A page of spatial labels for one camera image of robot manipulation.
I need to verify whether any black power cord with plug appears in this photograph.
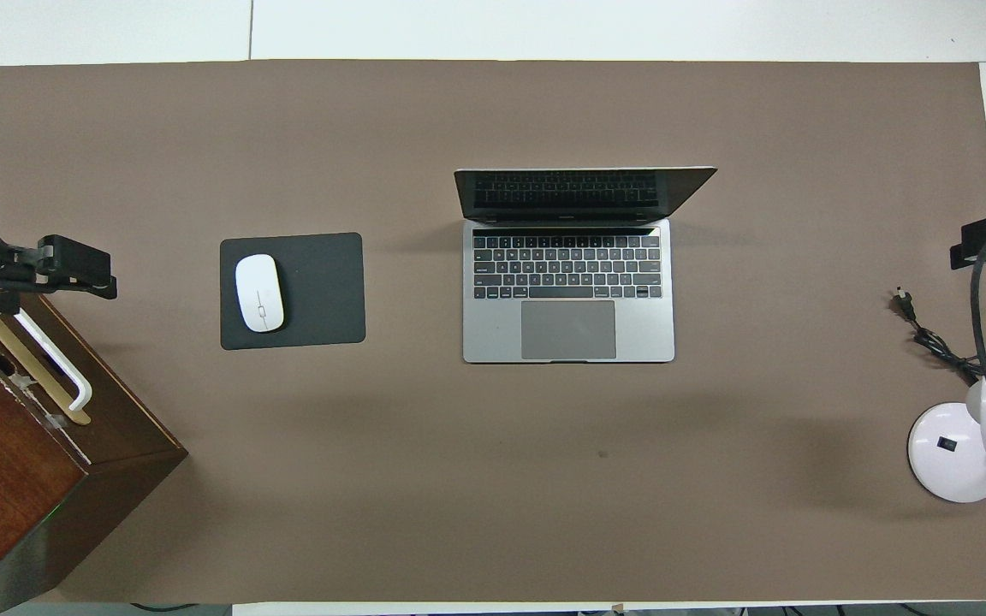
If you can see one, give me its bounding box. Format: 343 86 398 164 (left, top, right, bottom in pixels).
894 288 986 383

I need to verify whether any grey laptop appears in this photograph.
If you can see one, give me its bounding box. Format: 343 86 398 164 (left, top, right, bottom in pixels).
454 166 718 364

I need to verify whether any white desk lamp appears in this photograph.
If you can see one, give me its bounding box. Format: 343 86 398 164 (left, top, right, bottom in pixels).
907 353 986 504

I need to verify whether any white handle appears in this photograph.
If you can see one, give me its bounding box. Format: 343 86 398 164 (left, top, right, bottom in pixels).
12 308 94 412

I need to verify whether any white computer mouse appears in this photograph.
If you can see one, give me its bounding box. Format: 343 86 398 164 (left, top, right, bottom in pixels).
235 254 286 334

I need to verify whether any black mouse pad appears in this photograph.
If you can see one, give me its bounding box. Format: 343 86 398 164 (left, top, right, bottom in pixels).
219 232 366 351

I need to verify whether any brown wooden box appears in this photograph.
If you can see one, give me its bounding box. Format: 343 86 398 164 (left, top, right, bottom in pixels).
0 291 188 613

